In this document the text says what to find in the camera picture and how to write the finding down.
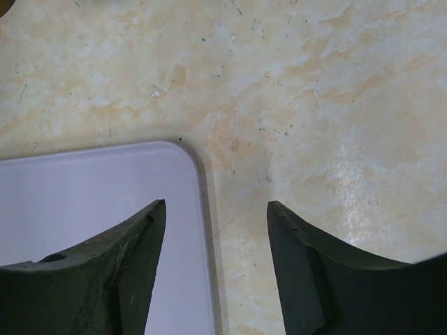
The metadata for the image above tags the lavender plastic tray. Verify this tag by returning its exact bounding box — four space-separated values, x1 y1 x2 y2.
1 141 223 334

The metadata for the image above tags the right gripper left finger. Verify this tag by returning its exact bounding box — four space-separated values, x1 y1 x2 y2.
1 200 166 334

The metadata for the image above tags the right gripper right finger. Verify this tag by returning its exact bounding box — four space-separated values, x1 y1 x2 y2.
267 201 446 334

